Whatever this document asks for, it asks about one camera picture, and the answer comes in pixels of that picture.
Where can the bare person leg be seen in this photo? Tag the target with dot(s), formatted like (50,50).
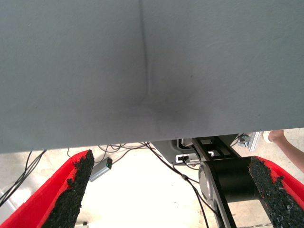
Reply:
(285,142)

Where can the aluminium extrusion profile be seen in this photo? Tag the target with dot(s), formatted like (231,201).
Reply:
(255,141)

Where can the light grey metal panel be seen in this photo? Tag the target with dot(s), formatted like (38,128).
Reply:
(6,204)

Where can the dark grey table cloth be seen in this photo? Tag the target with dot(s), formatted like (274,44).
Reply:
(95,71)

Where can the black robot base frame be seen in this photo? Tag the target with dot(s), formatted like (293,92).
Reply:
(232,180)

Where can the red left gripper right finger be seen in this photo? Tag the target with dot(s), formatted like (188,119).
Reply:
(285,202)

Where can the small grey floor box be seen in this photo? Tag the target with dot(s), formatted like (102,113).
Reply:
(83,225)

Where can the white sock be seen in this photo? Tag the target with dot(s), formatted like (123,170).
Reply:
(266,137)

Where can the silver port plate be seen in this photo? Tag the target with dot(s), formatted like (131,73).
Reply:
(191,157)

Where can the grey caster wheel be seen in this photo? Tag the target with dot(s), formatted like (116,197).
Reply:
(244,140)

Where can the small grey adapter box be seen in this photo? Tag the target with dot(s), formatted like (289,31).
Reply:
(101,169)

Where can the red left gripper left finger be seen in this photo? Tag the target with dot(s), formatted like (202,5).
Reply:
(40,206)

